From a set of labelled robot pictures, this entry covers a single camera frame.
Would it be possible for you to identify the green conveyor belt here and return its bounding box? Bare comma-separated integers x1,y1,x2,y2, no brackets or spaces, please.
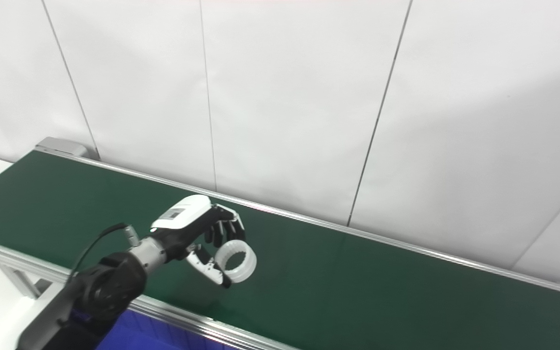
0,146,560,350
0,151,560,350

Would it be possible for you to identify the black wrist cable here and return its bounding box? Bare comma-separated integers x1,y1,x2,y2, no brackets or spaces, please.
69,223,132,280

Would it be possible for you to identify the blue bin with white parts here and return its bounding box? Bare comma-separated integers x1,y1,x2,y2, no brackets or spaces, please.
95,309,242,350

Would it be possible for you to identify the grey conveyor end housing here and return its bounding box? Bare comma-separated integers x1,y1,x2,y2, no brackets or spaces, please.
35,137,88,158

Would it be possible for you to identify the aluminium conveyor leg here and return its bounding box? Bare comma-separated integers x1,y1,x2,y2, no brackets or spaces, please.
0,265,42,298

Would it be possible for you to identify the white toothed ring part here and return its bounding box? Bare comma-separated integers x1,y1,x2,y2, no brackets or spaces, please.
213,240,257,284

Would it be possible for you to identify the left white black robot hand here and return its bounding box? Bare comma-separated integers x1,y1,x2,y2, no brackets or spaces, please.
151,194,246,288

